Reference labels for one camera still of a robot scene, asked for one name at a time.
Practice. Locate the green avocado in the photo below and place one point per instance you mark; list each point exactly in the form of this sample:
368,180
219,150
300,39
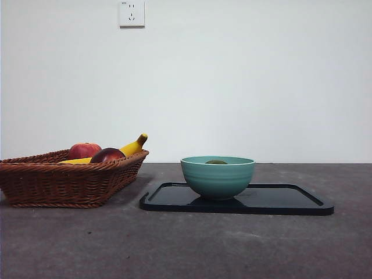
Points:
216,162

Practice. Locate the teal ribbed bowl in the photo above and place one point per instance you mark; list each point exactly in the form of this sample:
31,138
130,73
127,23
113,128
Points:
218,180

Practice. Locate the yellow banana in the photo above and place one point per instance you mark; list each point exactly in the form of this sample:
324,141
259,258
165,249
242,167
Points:
132,146

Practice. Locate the red apple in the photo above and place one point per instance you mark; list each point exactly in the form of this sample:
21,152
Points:
82,149

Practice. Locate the dark green tray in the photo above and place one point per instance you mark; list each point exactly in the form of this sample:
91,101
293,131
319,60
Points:
276,203

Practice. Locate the brown wicker basket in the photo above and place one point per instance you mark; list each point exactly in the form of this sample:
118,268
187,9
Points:
64,183

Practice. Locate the white wall socket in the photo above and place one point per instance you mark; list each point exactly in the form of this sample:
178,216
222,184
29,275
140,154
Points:
132,14

